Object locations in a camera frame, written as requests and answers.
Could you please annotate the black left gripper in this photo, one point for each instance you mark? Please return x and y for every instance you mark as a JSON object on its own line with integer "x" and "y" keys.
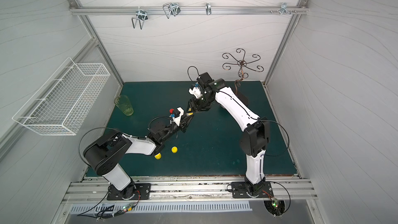
{"x": 182, "y": 123}

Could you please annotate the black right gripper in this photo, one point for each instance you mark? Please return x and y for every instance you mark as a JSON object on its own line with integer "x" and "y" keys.
{"x": 200, "y": 102}

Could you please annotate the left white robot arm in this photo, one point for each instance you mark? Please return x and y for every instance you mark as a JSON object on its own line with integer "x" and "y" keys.
{"x": 104, "y": 154}

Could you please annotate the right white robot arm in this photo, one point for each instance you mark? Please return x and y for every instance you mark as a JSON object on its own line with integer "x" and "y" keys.
{"x": 255, "y": 131}

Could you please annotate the bronze scroll jewelry stand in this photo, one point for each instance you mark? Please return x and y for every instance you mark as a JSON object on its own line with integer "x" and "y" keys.
{"x": 241, "y": 63}

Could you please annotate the white vent strip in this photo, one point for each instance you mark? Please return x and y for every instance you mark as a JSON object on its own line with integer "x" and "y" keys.
{"x": 167, "y": 207}

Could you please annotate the small metal clip hook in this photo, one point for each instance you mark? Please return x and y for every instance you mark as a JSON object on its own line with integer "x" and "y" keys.
{"x": 208, "y": 9}

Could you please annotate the double prong metal hook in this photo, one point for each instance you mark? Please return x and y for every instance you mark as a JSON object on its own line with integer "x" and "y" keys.
{"x": 139, "y": 19}

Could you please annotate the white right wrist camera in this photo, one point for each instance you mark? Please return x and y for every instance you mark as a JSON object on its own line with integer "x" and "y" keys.
{"x": 197, "y": 91}

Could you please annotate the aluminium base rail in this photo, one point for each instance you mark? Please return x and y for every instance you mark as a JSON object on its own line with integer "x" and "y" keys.
{"x": 190, "y": 188}

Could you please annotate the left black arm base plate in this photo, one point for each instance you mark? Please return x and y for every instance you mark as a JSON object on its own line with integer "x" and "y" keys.
{"x": 139, "y": 191}

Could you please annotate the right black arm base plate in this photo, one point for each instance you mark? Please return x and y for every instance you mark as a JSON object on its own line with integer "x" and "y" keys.
{"x": 242, "y": 190}

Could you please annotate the wire loop metal hook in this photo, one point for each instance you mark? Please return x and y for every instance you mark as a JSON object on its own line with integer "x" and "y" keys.
{"x": 171, "y": 9}

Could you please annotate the white wire basket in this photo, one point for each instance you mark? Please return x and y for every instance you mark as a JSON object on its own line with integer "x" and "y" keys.
{"x": 60, "y": 106}

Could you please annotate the metal bracket hook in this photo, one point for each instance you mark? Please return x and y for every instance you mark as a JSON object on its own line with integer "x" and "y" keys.
{"x": 283, "y": 10}

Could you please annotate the aluminium top rail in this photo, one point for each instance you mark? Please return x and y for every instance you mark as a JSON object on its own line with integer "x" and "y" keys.
{"x": 185, "y": 10}

